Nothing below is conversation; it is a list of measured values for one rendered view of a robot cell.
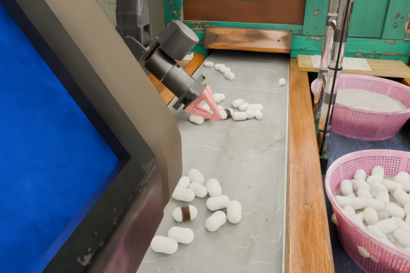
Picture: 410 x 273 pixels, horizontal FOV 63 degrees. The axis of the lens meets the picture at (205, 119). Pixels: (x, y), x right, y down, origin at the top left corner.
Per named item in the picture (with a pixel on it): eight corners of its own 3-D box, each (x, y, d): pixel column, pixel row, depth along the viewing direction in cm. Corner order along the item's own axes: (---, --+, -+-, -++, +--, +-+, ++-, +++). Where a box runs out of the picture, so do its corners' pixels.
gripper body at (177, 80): (208, 78, 78) (185, 56, 77) (196, 94, 69) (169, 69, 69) (190, 95, 81) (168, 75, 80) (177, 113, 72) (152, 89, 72)
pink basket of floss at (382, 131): (366, 158, 76) (376, 120, 72) (286, 114, 97) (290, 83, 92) (434, 131, 87) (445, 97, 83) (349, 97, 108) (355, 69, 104)
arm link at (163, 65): (146, 60, 78) (136, 66, 72) (164, 38, 75) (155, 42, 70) (168, 80, 78) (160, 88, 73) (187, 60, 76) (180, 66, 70)
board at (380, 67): (298, 70, 104) (298, 67, 103) (297, 57, 117) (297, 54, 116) (415, 78, 97) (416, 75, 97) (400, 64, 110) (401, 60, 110)
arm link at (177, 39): (132, 37, 78) (117, 44, 70) (162, -1, 73) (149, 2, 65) (171, 72, 80) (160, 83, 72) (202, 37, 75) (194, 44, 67)
